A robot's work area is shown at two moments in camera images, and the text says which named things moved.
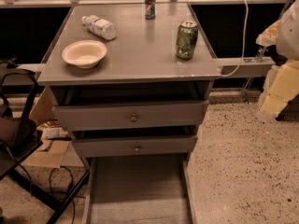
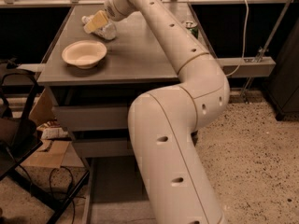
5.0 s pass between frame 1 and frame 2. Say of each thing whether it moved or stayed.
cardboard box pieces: stayed
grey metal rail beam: stayed
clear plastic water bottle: stayed
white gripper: moved
